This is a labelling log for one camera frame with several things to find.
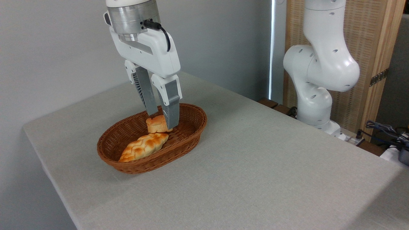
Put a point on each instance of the brown oval wicker basket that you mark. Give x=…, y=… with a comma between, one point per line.
x=185, y=137

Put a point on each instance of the dark brown wooden block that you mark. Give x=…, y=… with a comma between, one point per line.
x=267, y=102
x=283, y=110

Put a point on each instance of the round knotted bread roll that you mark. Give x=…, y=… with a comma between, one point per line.
x=155, y=125

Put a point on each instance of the white power strip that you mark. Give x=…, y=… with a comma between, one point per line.
x=350, y=139

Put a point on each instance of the wooden woven folding screen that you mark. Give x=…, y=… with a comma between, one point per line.
x=364, y=32

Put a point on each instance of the long braided bread loaf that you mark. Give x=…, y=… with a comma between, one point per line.
x=143, y=147

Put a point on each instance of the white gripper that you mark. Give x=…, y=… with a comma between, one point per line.
x=153, y=51

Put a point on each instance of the grey tablecloth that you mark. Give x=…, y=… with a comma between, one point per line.
x=255, y=159

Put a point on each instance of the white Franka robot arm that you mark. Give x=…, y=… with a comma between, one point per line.
x=319, y=64

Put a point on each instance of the white vertical light strip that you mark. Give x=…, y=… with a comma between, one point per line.
x=272, y=48

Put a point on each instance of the metal screen hinge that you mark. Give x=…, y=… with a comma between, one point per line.
x=379, y=77

